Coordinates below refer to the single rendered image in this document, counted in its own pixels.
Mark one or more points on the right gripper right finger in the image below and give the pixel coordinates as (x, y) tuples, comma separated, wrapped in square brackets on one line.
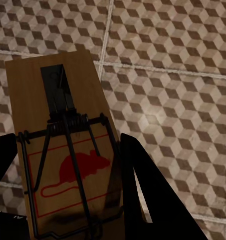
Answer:
[(171, 219)]

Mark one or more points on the mousetrap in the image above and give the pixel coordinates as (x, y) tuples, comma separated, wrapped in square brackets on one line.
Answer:
[(68, 148)]

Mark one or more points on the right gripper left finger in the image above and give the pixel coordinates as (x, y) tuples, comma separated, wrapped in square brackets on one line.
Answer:
[(8, 151)]

